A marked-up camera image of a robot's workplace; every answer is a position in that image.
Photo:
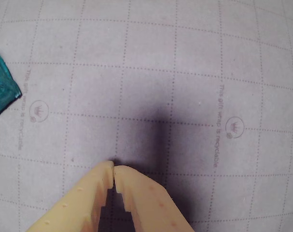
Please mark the brown gridded wrapping paper sheet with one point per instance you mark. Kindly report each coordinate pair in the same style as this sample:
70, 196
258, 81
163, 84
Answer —
160, 72

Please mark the blue block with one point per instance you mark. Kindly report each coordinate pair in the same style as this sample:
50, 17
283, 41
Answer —
1, 87

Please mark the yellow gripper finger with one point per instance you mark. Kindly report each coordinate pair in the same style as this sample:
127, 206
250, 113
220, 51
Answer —
151, 205
76, 203

